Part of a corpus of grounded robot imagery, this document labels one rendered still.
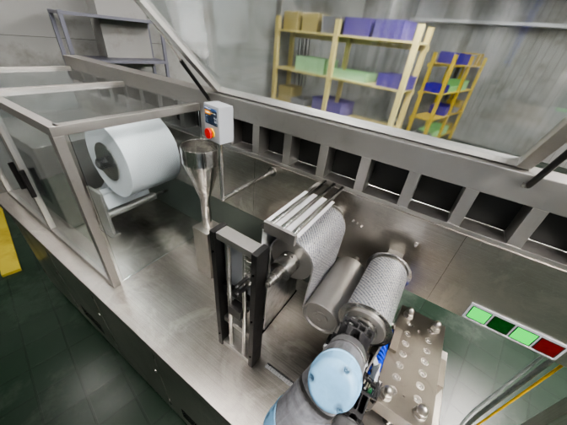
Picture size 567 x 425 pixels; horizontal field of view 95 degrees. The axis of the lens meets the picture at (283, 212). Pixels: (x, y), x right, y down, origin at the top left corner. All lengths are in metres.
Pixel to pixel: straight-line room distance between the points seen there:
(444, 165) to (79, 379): 2.26
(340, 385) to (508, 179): 0.66
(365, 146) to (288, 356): 0.79
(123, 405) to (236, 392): 1.17
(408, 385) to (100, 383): 1.80
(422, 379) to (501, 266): 0.42
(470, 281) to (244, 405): 0.82
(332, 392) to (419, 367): 0.66
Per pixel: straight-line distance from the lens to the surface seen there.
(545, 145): 0.80
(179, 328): 1.18
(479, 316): 1.11
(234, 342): 1.09
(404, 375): 1.04
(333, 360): 0.44
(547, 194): 0.90
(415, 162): 0.87
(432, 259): 1.00
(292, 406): 0.51
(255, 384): 1.06
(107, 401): 2.17
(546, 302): 1.07
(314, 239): 0.76
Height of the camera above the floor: 1.88
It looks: 34 degrees down
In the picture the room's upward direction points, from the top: 6 degrees clockwise
